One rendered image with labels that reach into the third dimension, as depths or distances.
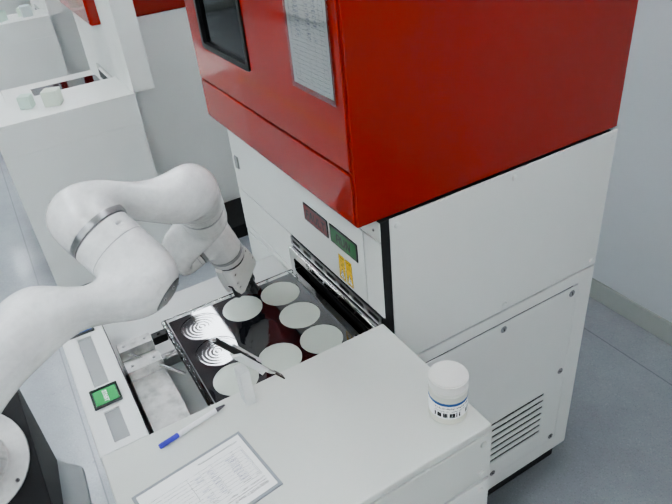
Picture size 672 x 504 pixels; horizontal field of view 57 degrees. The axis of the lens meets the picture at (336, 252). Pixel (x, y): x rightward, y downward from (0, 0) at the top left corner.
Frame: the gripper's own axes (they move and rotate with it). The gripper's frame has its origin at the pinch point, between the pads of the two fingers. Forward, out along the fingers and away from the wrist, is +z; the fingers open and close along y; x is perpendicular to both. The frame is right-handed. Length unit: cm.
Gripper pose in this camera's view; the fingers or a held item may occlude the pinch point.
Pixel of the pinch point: (251, 287)
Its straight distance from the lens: 159.4
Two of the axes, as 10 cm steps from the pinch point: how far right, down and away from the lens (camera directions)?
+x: 9.3, 1.3, -3.4
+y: -2.9, 8.4, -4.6
